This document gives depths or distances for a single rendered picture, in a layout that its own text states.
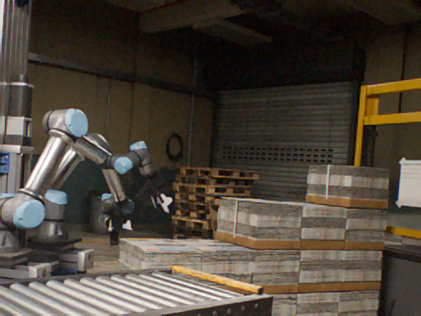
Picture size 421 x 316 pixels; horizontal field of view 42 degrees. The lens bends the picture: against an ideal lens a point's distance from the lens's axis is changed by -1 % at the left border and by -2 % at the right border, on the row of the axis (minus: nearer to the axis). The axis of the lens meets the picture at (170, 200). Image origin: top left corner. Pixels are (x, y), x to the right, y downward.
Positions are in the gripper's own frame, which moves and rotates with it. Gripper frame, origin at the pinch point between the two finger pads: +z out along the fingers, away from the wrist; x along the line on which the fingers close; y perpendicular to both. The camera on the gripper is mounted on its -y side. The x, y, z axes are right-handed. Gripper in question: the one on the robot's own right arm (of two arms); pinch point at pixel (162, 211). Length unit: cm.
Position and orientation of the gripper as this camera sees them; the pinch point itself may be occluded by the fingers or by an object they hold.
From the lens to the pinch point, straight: 268.8
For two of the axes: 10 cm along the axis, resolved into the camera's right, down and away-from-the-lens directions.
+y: 8.2, -4.6, 3.4
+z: 3.9, 8.9, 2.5
